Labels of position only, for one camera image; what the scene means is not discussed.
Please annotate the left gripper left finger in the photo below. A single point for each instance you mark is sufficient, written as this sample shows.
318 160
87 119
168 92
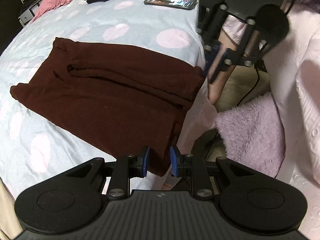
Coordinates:
127 167

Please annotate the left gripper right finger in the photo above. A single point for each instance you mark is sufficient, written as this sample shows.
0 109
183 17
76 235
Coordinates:
194 168

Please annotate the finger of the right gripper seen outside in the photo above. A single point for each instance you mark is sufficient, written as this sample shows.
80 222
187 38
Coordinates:
214 64

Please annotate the dark maroon shirt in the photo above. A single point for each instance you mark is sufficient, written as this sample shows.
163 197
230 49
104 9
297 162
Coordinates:
118 98

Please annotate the purple fleece sleeve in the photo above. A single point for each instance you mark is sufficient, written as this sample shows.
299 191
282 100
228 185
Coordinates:
253 134

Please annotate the smartphone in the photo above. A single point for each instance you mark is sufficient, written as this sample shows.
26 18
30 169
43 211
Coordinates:
177 4

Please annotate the white nightstand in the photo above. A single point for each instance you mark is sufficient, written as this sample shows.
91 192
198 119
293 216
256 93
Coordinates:
28 12

